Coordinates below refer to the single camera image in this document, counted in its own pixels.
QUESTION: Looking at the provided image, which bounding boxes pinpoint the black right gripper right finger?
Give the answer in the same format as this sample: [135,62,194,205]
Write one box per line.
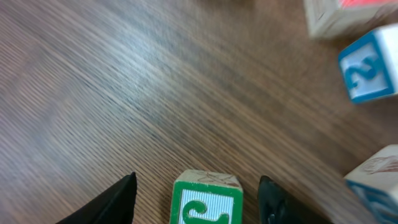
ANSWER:
[257,175,331,224]

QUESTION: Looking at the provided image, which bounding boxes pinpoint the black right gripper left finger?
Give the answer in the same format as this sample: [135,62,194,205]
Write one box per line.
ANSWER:
[57,172,137,224]

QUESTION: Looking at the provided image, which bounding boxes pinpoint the green letter J block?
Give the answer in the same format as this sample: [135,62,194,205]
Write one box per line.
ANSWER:
[169,169,244,224]

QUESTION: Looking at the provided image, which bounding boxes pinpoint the red letter I block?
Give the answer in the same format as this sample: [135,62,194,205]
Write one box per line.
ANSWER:
[303,0,397,39]

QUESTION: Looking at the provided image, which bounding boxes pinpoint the blue number 2 block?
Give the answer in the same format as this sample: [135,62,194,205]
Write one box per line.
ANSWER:
[338,23,397,103]

